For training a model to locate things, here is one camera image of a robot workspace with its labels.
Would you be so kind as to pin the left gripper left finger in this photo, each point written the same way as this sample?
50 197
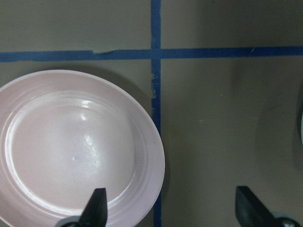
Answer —
95 212

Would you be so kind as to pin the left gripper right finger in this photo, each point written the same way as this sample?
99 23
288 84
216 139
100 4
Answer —
250 211

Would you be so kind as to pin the pink plate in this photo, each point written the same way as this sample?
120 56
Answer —
65 133

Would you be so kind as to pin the cream plate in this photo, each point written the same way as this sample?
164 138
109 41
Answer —
299 119

